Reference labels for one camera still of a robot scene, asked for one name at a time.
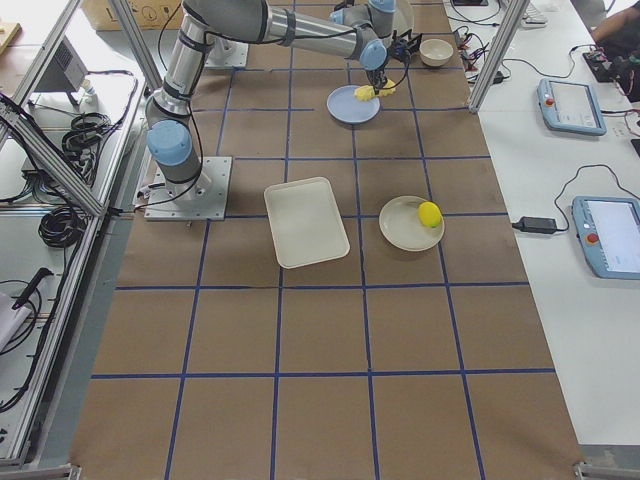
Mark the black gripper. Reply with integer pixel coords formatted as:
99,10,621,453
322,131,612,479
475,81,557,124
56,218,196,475
367,67,388,96

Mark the blue plate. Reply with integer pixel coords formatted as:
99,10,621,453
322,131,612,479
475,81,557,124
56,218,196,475
326,85,380,125

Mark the black plate rack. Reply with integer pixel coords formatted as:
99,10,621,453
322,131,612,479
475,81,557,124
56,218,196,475
388,29,423,65

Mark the white plate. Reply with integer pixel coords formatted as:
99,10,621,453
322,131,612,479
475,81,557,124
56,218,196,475
393,0,414,35

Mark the beige bowl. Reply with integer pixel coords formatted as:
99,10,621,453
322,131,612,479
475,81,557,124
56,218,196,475
419,38,454,68

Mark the yellow lemon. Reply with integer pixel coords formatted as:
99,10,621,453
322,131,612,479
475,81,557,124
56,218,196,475
418,201,443,228

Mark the white oval dish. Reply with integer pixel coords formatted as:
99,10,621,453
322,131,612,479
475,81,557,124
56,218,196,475
379,196,445,251

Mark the white rectangular tray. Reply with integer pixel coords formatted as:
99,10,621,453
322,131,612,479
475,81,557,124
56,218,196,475
264,177,350,269

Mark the far teach pendant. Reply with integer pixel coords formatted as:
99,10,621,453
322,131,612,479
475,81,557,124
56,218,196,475
537,78,607,136

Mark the teach pendant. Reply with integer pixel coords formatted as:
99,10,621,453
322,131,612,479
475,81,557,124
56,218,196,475
571,196,639,280
537,78,607,136

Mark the black power adapter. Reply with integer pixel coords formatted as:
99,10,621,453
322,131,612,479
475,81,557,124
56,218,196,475
519,216,557,234

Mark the cardboard box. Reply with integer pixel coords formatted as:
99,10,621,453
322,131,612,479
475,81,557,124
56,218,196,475
82,0,184,31

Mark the near teach pendant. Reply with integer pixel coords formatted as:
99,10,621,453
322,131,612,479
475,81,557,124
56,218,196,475
571,196,639,280

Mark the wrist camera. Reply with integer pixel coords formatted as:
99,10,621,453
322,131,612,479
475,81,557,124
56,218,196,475
388,39,411,65

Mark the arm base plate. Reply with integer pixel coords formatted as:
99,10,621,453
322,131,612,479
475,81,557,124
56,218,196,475
144,156,232,221
204,44,249,70

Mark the aluminium frame post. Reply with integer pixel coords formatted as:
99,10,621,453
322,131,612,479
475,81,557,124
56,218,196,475
468,0,529,114

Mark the black cable bundle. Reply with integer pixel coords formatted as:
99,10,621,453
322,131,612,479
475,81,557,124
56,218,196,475
39,205,86,249

